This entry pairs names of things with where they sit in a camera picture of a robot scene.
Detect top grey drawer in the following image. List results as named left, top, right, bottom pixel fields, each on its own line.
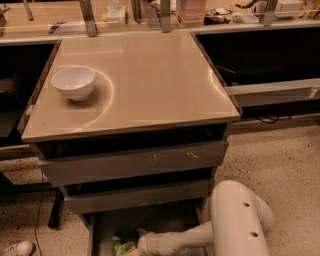
left=39, top=140, right=228, bottom=186

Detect grey metal upright post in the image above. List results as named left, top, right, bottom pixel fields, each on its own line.
left=79, top=0, right=98, bottom=37

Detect grey metal centre post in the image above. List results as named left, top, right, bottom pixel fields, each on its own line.
left=160, top=0, right=171, bottom=33

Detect grey drawer cabinet with counter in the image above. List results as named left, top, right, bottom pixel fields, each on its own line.
left=17, top=31, right=243, bottom=256

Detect white box on shelf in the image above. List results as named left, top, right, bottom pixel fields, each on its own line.
left=275, top=0, right=303, bottom=18

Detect middle grey drawer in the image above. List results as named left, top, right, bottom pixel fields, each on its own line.
left=65, top=179, right=212, bottom=214

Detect black table leg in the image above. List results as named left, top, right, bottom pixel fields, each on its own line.
left=48, top=190, right=64, bottom=229

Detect pink stacked containers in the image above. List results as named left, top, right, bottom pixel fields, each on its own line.
left=175, top=0, right=207, bottom=27

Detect open bottom grey drawer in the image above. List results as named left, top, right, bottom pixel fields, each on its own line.
left=87, top=200, right=203, bottom=256

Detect green rice chip bag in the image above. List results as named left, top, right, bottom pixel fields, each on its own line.
left=112, top=236, right=136, bottom=256

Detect white sneaker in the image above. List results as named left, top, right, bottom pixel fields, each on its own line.
left=0, top=240, right=35, bottom=256

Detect black cable under bench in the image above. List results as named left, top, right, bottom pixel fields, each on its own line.
left=254, top=114, right=293, bottom=125

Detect white ceramic bowl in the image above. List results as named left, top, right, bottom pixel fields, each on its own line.
left=51, top=66, right=96, bottom=101

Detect clear tissue box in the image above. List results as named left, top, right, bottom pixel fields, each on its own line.
left=106, top=0, right=127, bottom=25

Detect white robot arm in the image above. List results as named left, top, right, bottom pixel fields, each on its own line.
left=125, top=180, right=275, bottom=256

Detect black floor cable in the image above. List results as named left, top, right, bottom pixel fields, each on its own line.
left=33, top=169, right=46, bottom=256

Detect grey metal right post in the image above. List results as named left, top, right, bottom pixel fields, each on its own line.
left=260, top=0, right=278, bottom=26

